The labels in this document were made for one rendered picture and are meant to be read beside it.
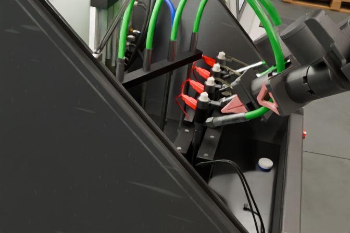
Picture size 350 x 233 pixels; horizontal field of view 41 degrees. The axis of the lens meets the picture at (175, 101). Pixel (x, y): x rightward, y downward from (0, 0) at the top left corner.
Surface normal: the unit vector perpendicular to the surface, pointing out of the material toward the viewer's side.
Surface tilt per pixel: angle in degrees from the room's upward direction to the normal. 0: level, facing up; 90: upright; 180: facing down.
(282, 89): 49
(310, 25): 98
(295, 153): 0
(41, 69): 90
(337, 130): 0
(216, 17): 90
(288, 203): 0
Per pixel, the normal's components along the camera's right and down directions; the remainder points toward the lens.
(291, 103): 0.40, -0.18
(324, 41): -0.51, 0.51
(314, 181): 0.12, -0.85
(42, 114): -0.25, 0.47
